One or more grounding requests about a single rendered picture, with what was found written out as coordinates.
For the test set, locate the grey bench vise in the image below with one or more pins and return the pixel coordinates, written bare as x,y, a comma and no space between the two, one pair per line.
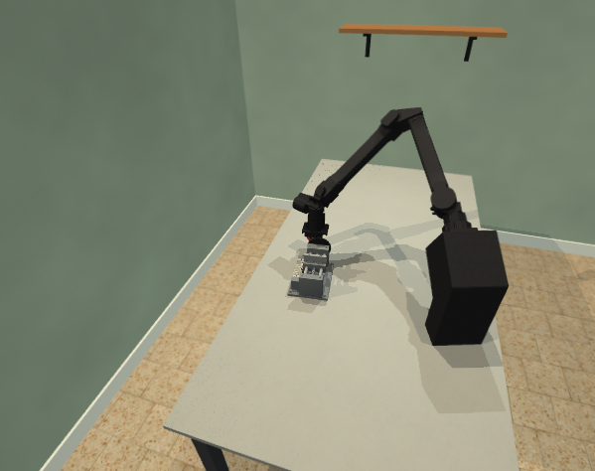
313,272

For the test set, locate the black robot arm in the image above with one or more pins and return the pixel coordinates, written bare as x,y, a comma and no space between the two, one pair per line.
443,199

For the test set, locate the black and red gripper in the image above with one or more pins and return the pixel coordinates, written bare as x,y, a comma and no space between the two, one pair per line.
315,229

